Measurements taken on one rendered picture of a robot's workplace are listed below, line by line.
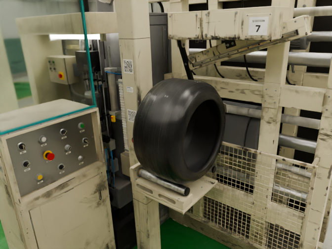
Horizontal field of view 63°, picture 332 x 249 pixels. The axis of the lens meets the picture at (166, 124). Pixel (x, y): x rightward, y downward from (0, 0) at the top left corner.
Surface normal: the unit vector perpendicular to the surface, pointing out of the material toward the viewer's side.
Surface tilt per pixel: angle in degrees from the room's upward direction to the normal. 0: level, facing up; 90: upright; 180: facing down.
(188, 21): 90
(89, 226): 91
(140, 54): 90
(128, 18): 90
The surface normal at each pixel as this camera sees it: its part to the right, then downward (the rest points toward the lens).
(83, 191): 0.78, 0.19
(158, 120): -0.56, -0.21
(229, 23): -0.63, 0.29
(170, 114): -0.29, -0.30
